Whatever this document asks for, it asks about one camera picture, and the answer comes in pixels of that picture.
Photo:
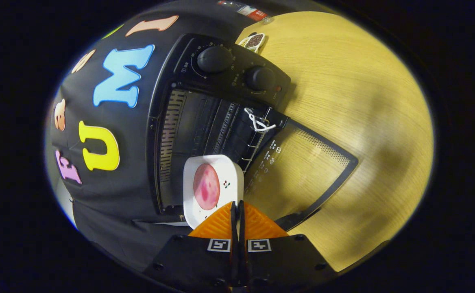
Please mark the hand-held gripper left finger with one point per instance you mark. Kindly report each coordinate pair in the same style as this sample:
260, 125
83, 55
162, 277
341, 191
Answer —
197, 260

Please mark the white divided dish with beans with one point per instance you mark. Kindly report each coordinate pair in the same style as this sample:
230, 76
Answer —
254, 40

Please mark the pink ham slice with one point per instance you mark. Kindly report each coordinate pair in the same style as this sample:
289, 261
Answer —
207, 187

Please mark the white square plate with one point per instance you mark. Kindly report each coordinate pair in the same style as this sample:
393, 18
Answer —
230, 171

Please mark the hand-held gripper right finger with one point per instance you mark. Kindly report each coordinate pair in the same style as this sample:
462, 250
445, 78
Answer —
282, 260

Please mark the black toaster oven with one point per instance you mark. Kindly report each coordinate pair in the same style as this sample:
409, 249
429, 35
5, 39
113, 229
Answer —
229, 81

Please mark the clear water bottle red label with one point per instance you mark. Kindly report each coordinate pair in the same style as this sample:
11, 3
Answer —
256, 14

